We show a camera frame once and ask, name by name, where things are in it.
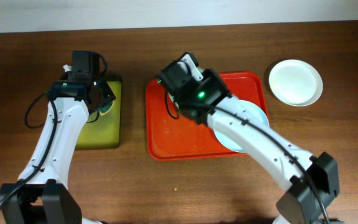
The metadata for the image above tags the yellow green scrub sponge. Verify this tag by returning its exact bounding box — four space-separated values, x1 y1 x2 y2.
99 101 114 116

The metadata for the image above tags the white plate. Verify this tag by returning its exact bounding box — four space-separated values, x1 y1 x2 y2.
268 59 323 107

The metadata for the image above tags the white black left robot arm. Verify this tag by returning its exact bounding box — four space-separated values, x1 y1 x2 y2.
0 80 116 223

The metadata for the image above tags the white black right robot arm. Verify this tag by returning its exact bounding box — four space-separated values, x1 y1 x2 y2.
158 52 340 223

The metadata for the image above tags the red plastic tray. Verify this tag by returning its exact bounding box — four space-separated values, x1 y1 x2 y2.
145 72 269 161

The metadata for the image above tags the black tub of yellow water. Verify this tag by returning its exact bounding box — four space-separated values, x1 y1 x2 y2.
76 76 122 150

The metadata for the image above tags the light blue plate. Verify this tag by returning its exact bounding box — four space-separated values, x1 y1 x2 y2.
214 100 270 153

